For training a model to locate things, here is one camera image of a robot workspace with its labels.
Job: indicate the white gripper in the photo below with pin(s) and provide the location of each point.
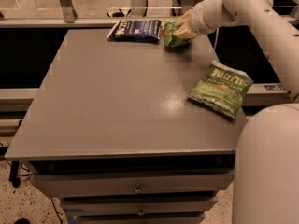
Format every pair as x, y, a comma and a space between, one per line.
198, 19

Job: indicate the green rice chip bag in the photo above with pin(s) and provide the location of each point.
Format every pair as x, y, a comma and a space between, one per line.
169, 27

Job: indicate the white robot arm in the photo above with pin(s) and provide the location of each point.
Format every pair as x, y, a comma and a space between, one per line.
266, 181

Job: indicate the blue chip bag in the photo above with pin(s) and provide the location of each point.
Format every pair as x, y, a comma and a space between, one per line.
145, 31

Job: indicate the green Kettle jalapeno chip bag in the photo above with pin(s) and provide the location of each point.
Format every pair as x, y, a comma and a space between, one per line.
222, 88

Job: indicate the grey metal railing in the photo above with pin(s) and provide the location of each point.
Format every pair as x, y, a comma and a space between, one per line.
84, 13

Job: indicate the grey drawer cabinet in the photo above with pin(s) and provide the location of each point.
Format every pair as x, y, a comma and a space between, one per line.
118, 107

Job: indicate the top grey drawer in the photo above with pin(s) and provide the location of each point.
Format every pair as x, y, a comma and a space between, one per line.
90, 185

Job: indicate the grey drawer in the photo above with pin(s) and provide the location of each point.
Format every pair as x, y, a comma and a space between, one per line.
179, 204
90, 185

